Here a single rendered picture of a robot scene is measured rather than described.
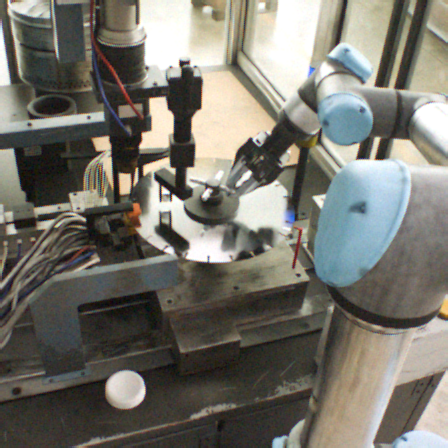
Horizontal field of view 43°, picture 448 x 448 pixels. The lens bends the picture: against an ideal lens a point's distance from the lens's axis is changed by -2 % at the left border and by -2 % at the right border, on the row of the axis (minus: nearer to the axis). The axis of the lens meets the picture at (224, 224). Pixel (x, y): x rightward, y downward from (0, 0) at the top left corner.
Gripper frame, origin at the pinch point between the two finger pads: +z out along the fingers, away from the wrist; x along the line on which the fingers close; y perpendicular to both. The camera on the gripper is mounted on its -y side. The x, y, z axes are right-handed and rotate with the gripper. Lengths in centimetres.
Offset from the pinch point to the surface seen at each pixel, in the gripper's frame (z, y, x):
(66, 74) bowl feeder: 27, -33, -53
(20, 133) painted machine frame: 18.2, 9.1, -38.6
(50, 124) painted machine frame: 15.0, 4.5, -36.0
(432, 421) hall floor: 44, -57, 101
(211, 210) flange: 4.2, 4.0, -0.4
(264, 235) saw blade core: -0.3, 5.0, 10.0
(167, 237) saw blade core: 9.2, 13.2, -2.9
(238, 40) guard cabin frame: 12, -107, -35
